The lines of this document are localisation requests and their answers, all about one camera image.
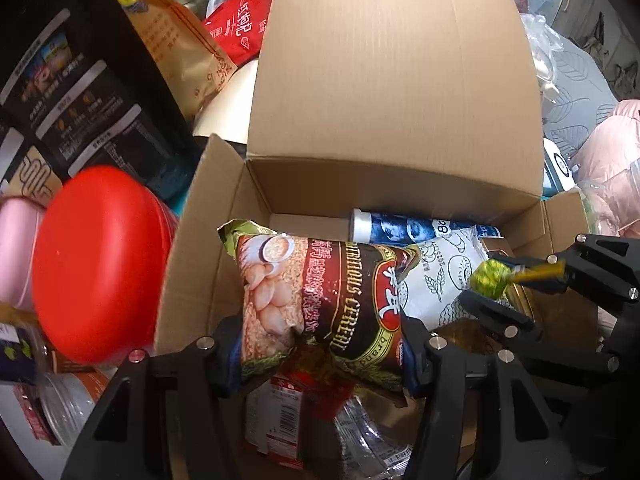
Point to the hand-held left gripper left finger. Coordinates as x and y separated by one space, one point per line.
232 370

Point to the blue white tablet tube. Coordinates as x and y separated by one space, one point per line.
400 227

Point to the red white snack packet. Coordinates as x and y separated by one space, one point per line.
277 420

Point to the silver foil packet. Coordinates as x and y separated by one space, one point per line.
370 435

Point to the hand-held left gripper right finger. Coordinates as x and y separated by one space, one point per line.
412 375

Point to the grey patterned fabric bag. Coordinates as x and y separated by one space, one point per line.
585 85

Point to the glass bottle green liquid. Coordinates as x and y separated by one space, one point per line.
587 207

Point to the green lollipop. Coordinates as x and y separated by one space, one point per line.
487 280

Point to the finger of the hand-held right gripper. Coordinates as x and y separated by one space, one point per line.
500 312
600 270

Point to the white box with device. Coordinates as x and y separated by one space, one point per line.
557 165

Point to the white patterned pouch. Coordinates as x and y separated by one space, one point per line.
440 280

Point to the red bag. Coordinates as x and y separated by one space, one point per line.
240 25

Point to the black snack bag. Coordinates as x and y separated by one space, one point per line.
75 85

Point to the red gold candy packet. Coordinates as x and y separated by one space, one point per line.
315 372

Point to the brown cardboard box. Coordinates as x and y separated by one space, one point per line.
380 85

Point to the clear plastic bag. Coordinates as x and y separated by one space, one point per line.
542 50

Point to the orange snack bag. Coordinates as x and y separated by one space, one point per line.
170 45

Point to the green brown cereal packet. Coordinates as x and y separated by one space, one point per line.
320 300

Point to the pink puffer jacket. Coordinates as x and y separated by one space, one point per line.
615 160

